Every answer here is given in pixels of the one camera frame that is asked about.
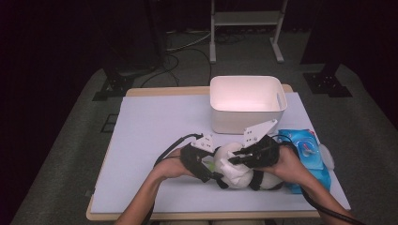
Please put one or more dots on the lavender table mat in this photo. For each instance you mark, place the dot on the lavender table mat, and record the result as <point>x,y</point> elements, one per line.
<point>156,125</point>

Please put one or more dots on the black floor grille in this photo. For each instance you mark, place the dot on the black floor grille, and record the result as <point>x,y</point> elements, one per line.
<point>109,123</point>

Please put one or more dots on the white plastic bin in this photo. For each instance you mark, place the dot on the white plastic bin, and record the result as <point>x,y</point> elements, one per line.
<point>247,93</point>

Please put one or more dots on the person's right hand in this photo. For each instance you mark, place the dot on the person's right hand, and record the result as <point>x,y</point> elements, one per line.
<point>287,165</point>

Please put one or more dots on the person's left hand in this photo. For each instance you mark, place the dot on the person's left hand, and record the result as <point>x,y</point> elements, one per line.
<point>170,165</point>

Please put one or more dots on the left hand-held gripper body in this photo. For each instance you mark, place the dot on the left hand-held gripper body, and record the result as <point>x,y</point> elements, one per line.
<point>191,157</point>

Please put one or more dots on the white round object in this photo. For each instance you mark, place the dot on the white round object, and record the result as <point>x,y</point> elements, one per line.
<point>328,157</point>

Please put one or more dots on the panda plush toy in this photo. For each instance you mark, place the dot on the panda plush toy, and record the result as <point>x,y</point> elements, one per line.
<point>241,179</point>

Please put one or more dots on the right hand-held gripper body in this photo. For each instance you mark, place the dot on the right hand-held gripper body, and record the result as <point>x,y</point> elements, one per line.
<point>266,153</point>

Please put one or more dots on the black stand base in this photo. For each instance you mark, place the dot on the black stand base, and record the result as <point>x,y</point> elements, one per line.
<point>114,86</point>
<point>327,84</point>

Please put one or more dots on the wooden table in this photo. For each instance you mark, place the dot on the wooden table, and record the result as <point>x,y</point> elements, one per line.
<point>169,91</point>

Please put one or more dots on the white metal stand frame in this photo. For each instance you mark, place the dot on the white metal stand frame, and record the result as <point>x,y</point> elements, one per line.
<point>247,18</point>

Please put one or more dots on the blue wet wipe pack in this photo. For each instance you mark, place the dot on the blue wet wipe pack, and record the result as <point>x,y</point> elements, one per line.
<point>313,146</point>

